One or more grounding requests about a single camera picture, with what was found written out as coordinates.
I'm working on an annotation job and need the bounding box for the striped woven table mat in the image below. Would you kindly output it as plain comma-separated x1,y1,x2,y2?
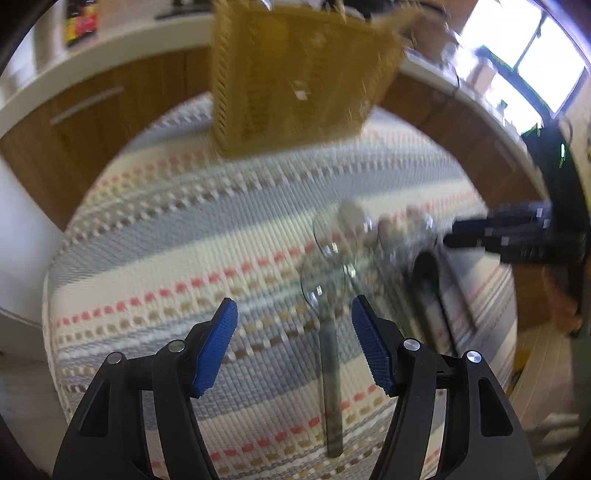
43,96,517,479

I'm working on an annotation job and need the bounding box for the dark soy sauce bottle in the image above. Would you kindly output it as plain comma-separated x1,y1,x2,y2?
64,0,98,47

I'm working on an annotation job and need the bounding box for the yellow plastic utensil basket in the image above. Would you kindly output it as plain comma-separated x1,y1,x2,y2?
211,1,421,157

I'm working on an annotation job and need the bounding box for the person right hand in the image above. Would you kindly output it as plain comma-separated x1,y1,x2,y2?
542,266,582,334

